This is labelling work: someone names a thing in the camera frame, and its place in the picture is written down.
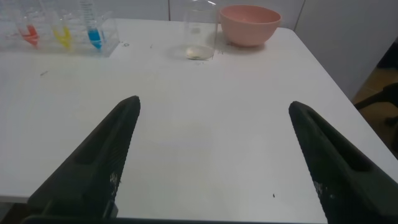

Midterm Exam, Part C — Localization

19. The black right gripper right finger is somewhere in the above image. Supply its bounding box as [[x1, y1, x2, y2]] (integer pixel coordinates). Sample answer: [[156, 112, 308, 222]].
[[288, 100, 398, 224]]

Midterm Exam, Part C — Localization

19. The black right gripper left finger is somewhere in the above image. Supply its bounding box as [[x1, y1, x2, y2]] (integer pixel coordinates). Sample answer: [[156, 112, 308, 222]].
[[27, 95, 141, 218]]

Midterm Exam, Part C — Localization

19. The test tube with yellow pigment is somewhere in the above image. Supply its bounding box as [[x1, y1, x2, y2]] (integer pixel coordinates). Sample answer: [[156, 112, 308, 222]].
[[40, 0, 73, 50]]

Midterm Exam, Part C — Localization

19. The test tube with red pigment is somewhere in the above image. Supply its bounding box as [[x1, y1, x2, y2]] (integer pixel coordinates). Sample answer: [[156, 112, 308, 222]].
[[15, 6, 40, 48]]

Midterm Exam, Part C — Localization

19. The clear acrylic test tube rack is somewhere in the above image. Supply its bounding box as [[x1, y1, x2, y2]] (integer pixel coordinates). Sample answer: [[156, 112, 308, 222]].
[[0, 0, 121, 58]]

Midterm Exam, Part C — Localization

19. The test tube with blue pigment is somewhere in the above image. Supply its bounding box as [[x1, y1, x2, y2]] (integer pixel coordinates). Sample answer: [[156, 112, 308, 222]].
[[79, 0, 104, 50]]

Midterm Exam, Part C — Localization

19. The clear glass beaker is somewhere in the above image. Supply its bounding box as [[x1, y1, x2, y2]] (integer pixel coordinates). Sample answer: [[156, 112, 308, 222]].
[[182, 0, 219, 61]]

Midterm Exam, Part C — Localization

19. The black office chair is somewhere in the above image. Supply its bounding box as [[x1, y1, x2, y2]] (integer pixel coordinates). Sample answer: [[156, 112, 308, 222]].
[[354, 82, 398, 150]]

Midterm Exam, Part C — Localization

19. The pink plastic bowl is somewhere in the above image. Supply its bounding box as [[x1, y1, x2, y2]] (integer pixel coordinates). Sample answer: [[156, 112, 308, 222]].
[[219, 4, 282, 48]]

